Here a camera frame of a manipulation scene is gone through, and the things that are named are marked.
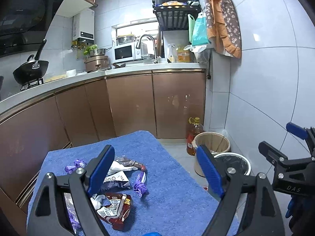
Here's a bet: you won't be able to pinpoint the white trash bin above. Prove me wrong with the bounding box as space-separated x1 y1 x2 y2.
214 152 251 176

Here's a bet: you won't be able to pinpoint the steel pot on microwave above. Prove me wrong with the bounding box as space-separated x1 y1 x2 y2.
116 34 137 45

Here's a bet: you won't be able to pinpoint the yellow oil bottle counter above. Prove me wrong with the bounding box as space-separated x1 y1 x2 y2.
176 45 191 62

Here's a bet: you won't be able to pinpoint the brown base cabinets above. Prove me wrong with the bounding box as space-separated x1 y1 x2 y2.
1 69 206 235

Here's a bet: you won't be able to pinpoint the dark brown candy wrapper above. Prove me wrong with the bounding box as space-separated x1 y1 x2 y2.
116 156 147 171

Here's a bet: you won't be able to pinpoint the white wrapper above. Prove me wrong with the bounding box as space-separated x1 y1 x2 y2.
102 161 138 190

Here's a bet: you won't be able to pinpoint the steel pot with greens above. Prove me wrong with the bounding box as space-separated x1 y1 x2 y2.
83 44 112 57

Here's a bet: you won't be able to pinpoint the beige trash bin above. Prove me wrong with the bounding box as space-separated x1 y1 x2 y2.
192 132 231 177

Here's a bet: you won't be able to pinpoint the brown rice cooker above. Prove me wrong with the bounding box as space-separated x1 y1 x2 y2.
84 55 111 73

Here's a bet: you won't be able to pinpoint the blue towel mat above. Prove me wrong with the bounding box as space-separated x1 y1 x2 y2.
34 131 218 235

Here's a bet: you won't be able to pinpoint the white microwave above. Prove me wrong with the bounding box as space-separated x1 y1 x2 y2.
112 42 142 63

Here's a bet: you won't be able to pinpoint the black range hood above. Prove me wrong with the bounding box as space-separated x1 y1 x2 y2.
1 0 63 57

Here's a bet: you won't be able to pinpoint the chrome faucet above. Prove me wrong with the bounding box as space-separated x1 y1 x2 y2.
136 34 158 63

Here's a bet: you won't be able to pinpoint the white water heater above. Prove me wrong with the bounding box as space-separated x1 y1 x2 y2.
72 8 95 44

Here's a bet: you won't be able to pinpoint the black dish rack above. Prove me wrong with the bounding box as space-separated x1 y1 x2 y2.
152 0 201 31

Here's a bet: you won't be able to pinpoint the blue gloved hand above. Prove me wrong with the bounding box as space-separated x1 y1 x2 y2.
285 195 314 235

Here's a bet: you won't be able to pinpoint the orange brown apron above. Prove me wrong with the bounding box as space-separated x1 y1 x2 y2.
204 0 242 59

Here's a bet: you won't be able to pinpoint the black wok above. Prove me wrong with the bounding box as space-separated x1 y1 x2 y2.
13 39 49 86

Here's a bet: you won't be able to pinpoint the teal plastic bag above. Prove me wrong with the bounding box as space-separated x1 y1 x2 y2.
192 12 210 46

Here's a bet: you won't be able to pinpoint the cooking oil bottle floor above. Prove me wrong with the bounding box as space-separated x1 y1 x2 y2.
186 117 204 156

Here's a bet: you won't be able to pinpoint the white spray bottle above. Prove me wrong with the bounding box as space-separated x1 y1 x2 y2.
168 44 176 63

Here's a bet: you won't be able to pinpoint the purple wrapper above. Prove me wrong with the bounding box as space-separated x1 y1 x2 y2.
65 159 86 174
133 171 147 198

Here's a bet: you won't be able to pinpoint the red snack wrapper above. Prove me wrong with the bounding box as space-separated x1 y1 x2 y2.
96 193 133 231

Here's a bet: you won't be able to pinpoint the green cutting board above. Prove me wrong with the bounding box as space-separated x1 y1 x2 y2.
187 14 195 43

